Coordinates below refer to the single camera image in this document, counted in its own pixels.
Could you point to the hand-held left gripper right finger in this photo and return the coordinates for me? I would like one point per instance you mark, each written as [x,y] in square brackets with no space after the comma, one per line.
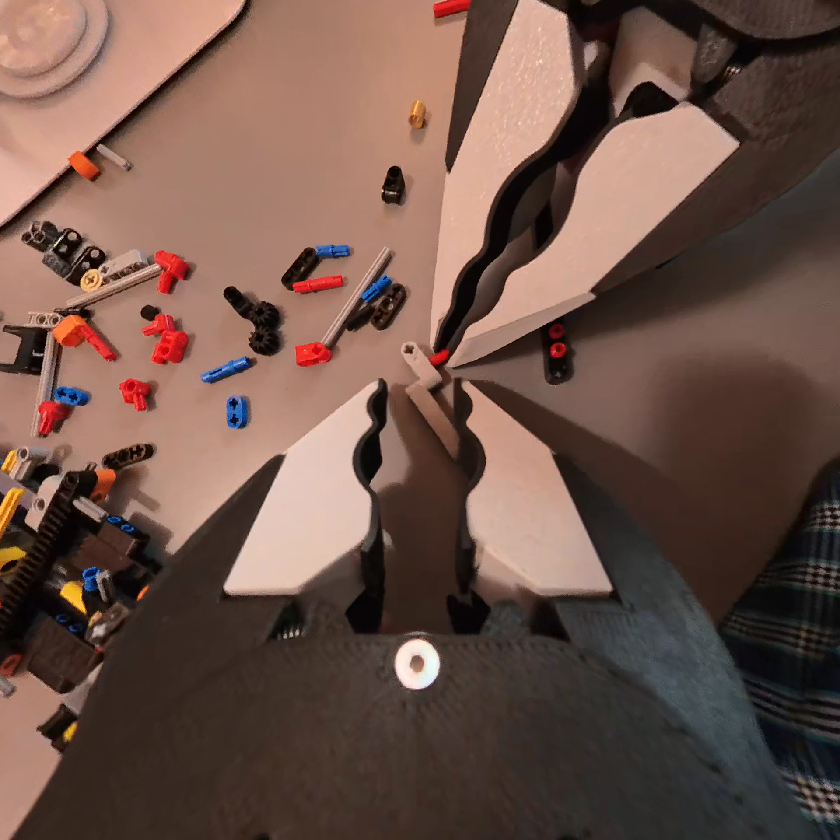
[525,518]

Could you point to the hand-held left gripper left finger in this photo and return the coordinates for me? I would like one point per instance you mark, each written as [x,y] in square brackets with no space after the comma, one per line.
[308,518]

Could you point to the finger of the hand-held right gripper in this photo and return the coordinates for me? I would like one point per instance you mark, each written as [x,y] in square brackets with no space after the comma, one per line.
[643,197]
[518,98]

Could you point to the light grey lego beam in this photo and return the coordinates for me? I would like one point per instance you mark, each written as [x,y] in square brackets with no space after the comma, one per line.
[430,407]

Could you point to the small red lego pin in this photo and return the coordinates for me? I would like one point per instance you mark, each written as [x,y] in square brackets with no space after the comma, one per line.
[438,358]

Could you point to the gold lego bush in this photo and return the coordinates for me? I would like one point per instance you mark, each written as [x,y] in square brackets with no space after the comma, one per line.
[418,113]

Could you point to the blue short lego beam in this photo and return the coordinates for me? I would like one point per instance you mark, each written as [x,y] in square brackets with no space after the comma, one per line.
[72,396]
[237,412]

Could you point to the red lego connector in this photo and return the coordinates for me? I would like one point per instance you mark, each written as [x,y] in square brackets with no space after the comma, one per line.
[134,394]
[51,417]
[170,346]
[312,354]
[159,325]
[170,266]

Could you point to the long blue lego pin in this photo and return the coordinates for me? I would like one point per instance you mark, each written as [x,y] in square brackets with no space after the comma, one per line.
[225,370]

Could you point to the black lego gear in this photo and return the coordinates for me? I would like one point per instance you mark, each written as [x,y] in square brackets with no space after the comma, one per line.
[264,341]
[266,315]

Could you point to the short black lego beam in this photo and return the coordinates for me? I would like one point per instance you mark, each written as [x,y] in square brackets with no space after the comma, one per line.
[388,307]
[298,269]

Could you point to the long grey lego axle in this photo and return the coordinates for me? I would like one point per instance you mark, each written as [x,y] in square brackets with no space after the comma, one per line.
[358,295]
[47,374]
[118,287]

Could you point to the black angled lego connector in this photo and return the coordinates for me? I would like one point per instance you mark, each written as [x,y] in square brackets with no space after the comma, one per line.
[237,300]

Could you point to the long red lego pin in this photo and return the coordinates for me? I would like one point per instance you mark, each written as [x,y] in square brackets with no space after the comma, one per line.
[100,345]
[318,284]

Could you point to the partly built lego model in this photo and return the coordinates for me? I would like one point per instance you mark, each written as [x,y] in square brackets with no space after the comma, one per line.
[59,590]

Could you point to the orange lego connector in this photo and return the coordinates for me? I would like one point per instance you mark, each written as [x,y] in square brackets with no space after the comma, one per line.
[69,330]

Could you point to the light grey lego liftarm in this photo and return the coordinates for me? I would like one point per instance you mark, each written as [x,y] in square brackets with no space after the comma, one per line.
[124,262]

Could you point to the tan lego bush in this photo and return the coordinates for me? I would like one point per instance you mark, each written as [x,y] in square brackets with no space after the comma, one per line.
[92,280]

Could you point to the black lego connector block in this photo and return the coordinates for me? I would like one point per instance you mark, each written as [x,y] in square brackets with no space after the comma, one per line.
[72,256]

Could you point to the dark grey lego connector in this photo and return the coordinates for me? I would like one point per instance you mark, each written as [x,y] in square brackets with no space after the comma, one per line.
[38,236]

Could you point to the short grey lego pin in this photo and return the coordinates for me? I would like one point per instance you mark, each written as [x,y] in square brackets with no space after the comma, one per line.
[113,156]

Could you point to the orange lego piece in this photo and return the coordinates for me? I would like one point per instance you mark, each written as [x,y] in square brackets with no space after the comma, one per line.
[84,165]

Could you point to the black beam with red pins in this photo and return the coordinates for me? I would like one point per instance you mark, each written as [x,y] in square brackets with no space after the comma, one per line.
[558,361]

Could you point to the person's plaid shirt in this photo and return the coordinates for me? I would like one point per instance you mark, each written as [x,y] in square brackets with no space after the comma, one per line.
[794,656]

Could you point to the white board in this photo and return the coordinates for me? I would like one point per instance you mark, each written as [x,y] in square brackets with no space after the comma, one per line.
[151,59]

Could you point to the clear round lid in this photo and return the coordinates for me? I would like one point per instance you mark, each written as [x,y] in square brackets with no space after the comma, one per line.
[39,39]

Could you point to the black lego frame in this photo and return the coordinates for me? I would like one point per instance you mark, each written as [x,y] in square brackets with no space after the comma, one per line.
[19,348]

